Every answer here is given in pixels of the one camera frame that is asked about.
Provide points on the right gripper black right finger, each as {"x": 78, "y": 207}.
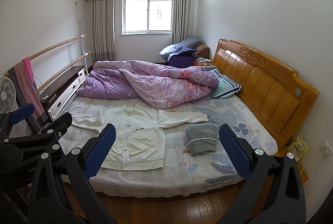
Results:
{"x": 285, "y": 200}

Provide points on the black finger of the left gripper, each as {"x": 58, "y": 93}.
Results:
{"x": 56, "y": 125}
{"x": 8, "y": 120}

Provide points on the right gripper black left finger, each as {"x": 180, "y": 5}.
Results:
{"x": 98, "y": 151}

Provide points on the white button jacket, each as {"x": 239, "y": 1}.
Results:
{"x": 140, "y": 137}

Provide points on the white electric fan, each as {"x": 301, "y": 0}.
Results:
{"x": 8, "y": 95}

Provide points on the dark wood white cabinet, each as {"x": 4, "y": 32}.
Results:
{"x": 56, "y": 96}

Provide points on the pink towel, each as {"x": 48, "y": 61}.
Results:
{"x": 27, "y": 87}

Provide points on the yellow snack bag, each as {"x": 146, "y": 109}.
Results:
{"x": 298, "y": 148}

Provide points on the folded grey hoodie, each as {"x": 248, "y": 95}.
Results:
{"x": 201, "y": 138}

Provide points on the floral bed sheet mattress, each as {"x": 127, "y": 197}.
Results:
{"x": 183, "y": 174}

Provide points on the wooden headboard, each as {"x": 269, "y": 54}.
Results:
{"x": 273, "y": 91}

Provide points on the purple floral quilt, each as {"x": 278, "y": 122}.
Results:
{"x": 162, "y": 87}

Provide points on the light blue pillow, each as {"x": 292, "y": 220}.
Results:
{"x": 226, "y": 87}

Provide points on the dark blue pillow pile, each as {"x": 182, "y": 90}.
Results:
{"x": 182, "y": 54}

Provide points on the left grey curtain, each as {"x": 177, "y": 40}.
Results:
{"x": 101, "y": 24}

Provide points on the grey curtain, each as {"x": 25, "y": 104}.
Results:
{"x": 101, "y": 24}
{"x": 182, "y": 20}

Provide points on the wooden nightstand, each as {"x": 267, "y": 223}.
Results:
{"x": 202, "y": 56}

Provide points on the white window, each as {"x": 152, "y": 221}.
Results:
{"x": 146, "y": 16}

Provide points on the right grey curtain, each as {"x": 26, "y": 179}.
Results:
{"x": 182, "y": 20}

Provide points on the lower wooden rail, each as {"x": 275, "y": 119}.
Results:
{"x": 61, "y": 71}

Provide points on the wooden rail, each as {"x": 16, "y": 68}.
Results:
{"x": 58, "y": 45}
{"x": 61, "y": 71}

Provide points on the upper wooden rail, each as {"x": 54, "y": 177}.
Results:
{"x": 58, "y": 45}

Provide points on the white wall socket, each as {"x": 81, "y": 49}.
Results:
{"x": 326, "y": 149}

